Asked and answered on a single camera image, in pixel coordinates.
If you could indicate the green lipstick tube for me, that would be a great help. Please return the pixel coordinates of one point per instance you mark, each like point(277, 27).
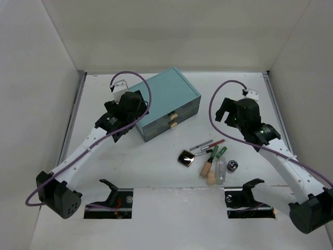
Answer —
point(221, 152)

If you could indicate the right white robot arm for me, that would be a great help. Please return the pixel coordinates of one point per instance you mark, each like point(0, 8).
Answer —
point(309, 206)

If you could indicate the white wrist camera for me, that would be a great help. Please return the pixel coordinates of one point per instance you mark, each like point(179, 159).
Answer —
point(250, 94)
point(118, 88)

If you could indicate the clear plastic bottle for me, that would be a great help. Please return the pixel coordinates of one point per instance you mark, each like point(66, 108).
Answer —
point(220, 171)

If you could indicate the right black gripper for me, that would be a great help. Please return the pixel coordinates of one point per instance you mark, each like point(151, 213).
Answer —
point(227, 105)

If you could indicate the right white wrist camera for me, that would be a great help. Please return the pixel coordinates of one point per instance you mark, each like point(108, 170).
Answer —
point(250, 94)

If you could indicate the clear drawer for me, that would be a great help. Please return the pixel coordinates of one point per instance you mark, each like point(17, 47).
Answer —
point(154, 120)
point(168, 125)

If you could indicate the red lip pencil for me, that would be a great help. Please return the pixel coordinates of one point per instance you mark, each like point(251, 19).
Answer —
point(212, 145)

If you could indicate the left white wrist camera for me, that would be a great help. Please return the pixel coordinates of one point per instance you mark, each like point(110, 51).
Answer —
point(118, 88)

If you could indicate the grey patterned eyeliner pencil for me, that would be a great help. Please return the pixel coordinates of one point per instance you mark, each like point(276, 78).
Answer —
point(201, 145)

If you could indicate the black clear mascara tube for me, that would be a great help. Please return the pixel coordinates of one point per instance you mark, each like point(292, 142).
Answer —
point(204, 152)

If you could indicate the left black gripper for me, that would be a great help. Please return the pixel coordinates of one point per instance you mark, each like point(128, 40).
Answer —
point(140, 104)

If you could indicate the beige makeup sponge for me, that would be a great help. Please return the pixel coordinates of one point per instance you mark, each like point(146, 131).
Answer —
point(211, 179)

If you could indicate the teal drawer box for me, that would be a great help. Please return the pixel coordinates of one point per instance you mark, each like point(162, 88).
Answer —
point(171, 90)

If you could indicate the round dark powder jar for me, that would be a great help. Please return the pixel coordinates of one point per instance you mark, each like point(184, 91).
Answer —
point(232, 165)

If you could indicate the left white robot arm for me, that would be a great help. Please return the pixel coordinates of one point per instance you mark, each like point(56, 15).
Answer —
point(57, 189)

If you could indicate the black gold compact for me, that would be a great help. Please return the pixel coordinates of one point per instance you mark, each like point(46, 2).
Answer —
point(186, 158)

